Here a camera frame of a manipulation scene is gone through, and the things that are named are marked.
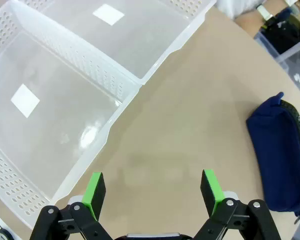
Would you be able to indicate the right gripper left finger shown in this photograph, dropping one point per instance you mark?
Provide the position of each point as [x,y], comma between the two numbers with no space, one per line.
[92,197]

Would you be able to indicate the white wrist watch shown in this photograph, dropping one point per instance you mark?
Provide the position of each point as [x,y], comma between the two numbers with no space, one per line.
[264,12]

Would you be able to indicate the person in white hoodie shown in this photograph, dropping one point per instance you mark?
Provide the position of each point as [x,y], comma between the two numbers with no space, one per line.
[230,6]

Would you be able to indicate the navy blue zipper pouch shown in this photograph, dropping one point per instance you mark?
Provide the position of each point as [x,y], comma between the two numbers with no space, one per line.
[272,155]

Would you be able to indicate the white square sticker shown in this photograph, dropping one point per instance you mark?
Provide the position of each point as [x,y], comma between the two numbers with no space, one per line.
[25,100]
[108,13]

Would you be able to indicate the black tape roll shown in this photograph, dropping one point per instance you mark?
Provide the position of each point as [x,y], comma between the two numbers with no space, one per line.
[2,230]

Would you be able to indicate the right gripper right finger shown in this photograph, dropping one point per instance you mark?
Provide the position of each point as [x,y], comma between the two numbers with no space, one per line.
[212,192]

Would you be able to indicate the white perforated plastic basket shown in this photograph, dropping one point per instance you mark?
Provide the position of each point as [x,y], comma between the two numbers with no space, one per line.
[55,130]
[145,47]

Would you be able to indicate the person's left hand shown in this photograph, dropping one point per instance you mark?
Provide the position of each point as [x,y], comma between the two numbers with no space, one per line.
[248,22]

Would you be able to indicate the clear plastic storage bin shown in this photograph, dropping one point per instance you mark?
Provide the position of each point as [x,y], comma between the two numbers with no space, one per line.
[290,54]

